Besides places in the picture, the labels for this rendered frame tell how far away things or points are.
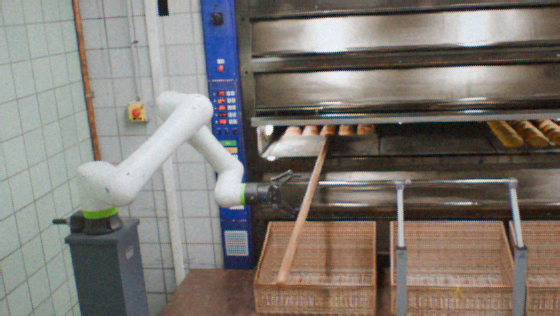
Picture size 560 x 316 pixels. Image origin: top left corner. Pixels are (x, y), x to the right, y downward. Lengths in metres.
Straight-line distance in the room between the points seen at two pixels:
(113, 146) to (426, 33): 1.71
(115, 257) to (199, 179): 1.09
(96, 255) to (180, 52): 1.25
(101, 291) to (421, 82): 1.72
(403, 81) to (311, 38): 0.49
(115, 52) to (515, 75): 1.97
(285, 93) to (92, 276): 1.31
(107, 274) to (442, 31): 1.82
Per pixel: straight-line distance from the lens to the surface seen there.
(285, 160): 3.08
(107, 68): 3.26
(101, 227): 2.25
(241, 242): 3.24
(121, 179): 2.07
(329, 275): 3.15
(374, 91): 2.96
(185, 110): 2.20
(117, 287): 2.29
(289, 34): 2.97
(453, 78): 2.99
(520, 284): 2.67
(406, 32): 2.94
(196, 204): 3.26
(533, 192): 3.17
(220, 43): 3.01
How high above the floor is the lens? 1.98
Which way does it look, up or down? 15 degrees down
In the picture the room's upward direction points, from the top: 3 degrees counter-clockwise
